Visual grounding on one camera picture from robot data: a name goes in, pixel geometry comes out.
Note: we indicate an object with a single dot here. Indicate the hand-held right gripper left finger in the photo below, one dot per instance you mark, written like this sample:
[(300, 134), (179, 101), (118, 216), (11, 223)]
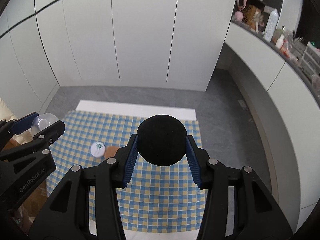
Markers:
[(131, 157)]

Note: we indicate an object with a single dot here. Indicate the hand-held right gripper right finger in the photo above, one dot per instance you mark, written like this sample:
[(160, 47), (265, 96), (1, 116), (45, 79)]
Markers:
[(192, 162)]

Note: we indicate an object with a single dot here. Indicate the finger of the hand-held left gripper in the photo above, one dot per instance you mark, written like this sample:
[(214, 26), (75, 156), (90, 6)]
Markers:
[(25, 123), (52, 131)]

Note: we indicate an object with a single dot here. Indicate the clear round plastic case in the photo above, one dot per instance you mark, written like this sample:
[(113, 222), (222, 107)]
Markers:
[(47, 120)]

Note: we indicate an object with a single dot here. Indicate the tan round puff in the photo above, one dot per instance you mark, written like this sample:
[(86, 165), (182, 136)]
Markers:
[(112, 152)]

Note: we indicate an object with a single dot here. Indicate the brown cardboard box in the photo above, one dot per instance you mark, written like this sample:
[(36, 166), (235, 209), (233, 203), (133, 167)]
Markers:
[(37, 200)]

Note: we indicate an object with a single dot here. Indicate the white round compact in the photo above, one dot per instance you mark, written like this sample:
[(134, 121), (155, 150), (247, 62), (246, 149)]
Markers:
[(98, 148)]

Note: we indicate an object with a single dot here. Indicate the black round puff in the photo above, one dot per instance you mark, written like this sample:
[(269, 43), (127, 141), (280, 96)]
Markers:
[(162, 140)]

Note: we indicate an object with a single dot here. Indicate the blue yellow checkered tablecloth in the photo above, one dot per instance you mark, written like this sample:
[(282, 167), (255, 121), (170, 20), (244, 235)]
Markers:
[(162, 192)]

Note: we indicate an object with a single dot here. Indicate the white table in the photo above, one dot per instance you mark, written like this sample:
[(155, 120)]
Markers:
[(125, 107)]

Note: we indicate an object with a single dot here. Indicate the floor socket cover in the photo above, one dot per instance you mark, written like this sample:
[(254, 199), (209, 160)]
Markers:
[(243, 104)]

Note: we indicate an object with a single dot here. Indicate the small white bottle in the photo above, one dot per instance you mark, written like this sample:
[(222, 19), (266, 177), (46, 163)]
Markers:
[(280, 42)]

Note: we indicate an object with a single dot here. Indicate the clear drawer organizer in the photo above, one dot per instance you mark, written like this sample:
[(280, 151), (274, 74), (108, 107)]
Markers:
[(310, 57)]

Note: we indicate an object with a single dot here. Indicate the brown printed carton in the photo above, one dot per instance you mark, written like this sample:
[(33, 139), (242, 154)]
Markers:
[(251, 16)]

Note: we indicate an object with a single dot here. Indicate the tall white bottle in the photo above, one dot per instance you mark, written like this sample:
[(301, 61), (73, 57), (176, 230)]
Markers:
[(271, 25)]

